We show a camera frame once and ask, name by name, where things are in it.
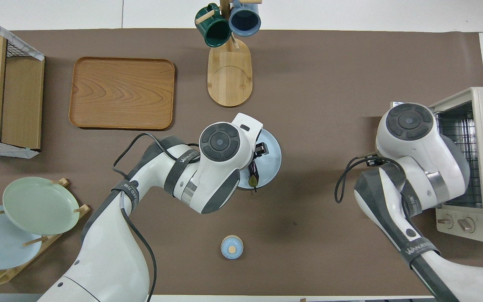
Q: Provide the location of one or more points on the light blue serving plate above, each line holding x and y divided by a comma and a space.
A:
271, 161

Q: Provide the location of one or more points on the dark purple eggplant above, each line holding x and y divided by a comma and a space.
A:
253, 176

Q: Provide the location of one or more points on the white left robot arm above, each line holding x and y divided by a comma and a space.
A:
111, 260

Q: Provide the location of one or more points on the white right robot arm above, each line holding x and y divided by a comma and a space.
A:
409, 121

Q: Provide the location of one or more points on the oven control knob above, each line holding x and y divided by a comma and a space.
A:
466, 225
445, 221

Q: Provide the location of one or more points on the wooden mug tree stand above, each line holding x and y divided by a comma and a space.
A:
229, 79

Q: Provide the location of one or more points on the large brown table mat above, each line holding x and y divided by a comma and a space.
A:
308, 84

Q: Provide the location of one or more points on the small blue lidded jar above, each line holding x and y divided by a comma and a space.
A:
232, 247

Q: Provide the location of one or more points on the dark green mug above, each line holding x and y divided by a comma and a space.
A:
213, 30

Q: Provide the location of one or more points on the blue mug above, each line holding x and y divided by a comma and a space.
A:
245, 20

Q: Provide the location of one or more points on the rectangular wooden tray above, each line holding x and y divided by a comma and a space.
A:
122, 93

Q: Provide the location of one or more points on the wooden plate rack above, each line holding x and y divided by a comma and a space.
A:
53, 241

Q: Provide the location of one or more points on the pale green plate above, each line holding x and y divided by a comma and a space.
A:
40, 205

